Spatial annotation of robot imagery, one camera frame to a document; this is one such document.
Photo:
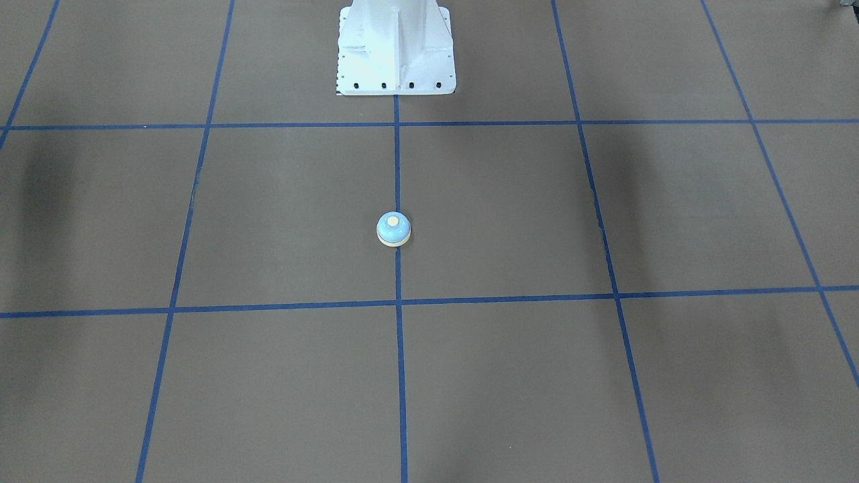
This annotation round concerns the blue call bell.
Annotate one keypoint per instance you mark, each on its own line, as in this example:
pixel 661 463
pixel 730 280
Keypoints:
pixel 393 229

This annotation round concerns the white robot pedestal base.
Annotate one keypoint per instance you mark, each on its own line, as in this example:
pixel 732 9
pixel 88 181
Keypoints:
pixel 395 48

